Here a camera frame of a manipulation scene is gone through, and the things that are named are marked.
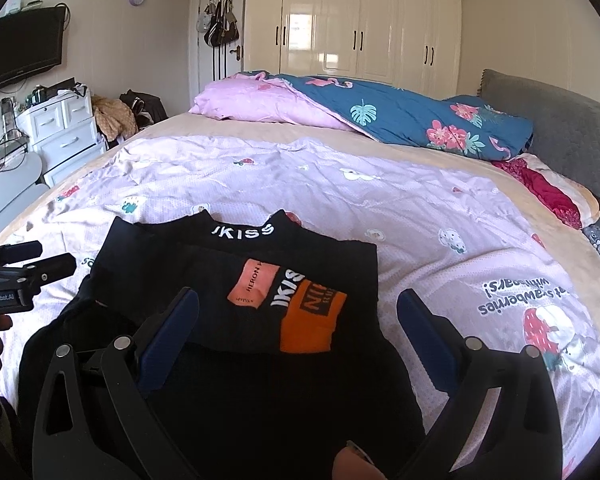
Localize hanging handbags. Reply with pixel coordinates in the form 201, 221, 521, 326
195, 0, 241, 81

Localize blue floral quilt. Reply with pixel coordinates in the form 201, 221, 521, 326
189, 71, 535, 161

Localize white drawer cabinet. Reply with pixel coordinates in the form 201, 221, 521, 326
15, 89, 108, 186

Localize lilac printed blanket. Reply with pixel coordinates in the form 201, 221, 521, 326
0, 135, 600, 461

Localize white room door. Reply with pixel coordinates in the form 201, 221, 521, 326
187, 0, 246, 116

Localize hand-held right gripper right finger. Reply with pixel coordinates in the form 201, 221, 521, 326
396, 289, 563, 480

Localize black long-sleeve sweater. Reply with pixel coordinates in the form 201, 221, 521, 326
17, 209, 426, 480

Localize dark bag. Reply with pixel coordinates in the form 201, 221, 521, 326
119, 90, 168, 128

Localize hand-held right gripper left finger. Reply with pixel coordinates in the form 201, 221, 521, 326
32, 287, 201, 480

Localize grey padded headboard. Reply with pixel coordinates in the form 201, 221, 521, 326
477, 69, 600, 231

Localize grey round table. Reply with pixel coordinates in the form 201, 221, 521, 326
0, 152, 48, 233

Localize black wall television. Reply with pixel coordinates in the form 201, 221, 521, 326
0, 5, 65, 95

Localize red floral pillow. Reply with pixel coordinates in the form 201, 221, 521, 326
491, 152, 600, 231

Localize glossy white wardrobe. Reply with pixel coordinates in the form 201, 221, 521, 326
170, 0, 463, 86

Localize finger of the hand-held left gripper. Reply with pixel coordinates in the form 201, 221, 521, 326
0, 241, 43, 267
12, 254, 77, 288

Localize tan clothes pile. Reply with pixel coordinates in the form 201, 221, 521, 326
92, 94, 138, 143

